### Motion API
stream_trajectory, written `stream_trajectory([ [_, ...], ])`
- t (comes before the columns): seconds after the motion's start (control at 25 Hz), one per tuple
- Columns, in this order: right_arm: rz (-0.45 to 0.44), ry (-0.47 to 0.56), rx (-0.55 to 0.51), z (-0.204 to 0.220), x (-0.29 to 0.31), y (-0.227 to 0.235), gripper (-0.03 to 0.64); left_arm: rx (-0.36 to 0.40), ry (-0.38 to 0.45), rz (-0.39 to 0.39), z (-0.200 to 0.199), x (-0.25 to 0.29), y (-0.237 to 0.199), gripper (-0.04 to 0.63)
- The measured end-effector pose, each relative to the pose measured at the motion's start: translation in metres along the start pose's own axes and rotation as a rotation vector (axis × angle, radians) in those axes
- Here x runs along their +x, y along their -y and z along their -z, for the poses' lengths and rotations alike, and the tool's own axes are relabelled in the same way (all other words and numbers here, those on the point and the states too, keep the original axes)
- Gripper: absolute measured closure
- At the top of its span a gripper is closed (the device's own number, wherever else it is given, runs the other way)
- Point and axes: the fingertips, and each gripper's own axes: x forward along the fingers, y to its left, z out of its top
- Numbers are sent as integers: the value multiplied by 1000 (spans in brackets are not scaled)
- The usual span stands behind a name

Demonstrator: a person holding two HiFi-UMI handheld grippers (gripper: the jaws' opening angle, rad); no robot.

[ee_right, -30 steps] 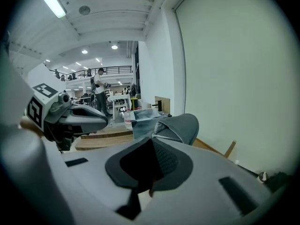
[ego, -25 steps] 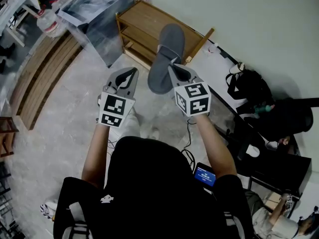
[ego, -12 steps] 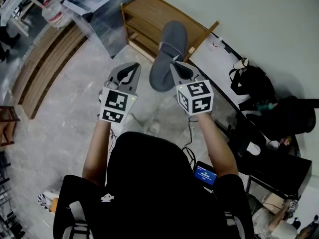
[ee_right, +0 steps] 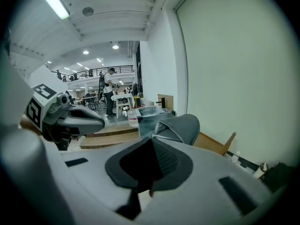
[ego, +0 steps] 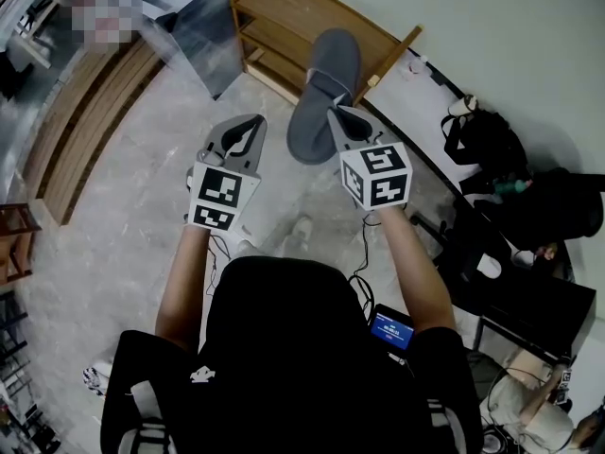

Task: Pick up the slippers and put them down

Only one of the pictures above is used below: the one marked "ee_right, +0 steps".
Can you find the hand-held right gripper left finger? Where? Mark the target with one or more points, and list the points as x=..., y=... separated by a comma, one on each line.
x=133, y=163

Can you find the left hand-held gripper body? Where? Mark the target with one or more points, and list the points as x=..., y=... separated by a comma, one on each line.
x=48, y=107

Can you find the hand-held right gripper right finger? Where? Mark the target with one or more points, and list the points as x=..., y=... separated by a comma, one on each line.
x=172, y=165

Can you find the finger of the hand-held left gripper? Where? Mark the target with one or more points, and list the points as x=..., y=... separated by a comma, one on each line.
x=89, y=123

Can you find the gray slipper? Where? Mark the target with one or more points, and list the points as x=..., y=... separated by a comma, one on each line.
x=181, y=128

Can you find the wooden platform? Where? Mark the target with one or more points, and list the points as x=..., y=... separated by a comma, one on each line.
x=110, y=137

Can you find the table with white cloth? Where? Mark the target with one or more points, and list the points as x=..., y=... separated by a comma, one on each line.
x=123, y=99

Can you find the clear plastic bottle red label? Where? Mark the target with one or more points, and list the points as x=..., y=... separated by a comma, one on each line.
x=133, y=118

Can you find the black balcony railing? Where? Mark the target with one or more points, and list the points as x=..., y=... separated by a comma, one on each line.
x=93, y=72

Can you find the yellow bin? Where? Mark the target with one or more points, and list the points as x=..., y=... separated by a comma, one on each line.
x=137, y=101

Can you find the clear plastic storage bin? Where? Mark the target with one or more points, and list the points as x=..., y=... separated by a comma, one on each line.
x=150, y=112

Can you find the black faucet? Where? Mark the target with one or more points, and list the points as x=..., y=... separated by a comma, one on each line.
x=162, y=102

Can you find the small clear water bottle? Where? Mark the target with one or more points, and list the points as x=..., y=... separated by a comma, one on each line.
x=235, y=157

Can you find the wooden board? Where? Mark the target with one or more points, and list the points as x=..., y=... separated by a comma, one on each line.
x=169, y=101

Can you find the round ceiling downlight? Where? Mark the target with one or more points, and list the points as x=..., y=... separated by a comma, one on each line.
x=85, y=52
x=115, y=47

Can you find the white flask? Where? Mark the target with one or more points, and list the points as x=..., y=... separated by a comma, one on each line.
x=260, y=170

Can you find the round ceiling fixture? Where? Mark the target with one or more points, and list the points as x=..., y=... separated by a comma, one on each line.
x=88, y=11

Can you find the fluorescent ceiling light tube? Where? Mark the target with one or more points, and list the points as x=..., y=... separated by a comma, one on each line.
x=54, y=2

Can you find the black bag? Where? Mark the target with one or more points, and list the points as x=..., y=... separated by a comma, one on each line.
x=279, y=176

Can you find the wooden frame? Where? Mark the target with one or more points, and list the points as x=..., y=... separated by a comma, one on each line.
x=212, y=144

